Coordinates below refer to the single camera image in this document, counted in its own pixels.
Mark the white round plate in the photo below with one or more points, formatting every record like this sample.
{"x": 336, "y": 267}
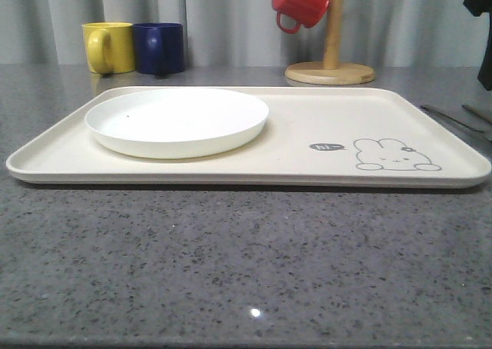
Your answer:
{"x": 176, "y": 123}

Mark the stainless steel fork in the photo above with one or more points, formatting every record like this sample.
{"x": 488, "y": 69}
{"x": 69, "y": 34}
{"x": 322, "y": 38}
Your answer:
{"x": 486, "y": 134}

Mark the cream rabbit serving tray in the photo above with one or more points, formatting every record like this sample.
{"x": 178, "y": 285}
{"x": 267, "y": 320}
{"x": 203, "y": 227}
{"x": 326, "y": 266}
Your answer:
{"x": 355, "y": 137}

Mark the wooden mug tree stand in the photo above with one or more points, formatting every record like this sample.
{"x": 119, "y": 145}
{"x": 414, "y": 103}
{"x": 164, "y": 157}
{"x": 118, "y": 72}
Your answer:
{"x": 331, "y": 71}

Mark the dark blue mug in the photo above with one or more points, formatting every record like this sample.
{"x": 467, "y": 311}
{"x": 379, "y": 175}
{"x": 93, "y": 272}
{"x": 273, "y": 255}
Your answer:
{"x": 159, "y": 48}

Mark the red mug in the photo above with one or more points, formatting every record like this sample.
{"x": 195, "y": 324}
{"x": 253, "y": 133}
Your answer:
{"x": 292, "y": 14}

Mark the yellow mug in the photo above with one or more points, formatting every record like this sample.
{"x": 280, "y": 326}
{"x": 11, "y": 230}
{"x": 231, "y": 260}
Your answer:
{"x": 109, "y": 47}

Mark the grey curtain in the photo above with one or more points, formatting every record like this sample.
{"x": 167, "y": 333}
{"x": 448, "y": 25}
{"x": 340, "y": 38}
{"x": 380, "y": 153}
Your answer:
{"x": 389, "y": 33}

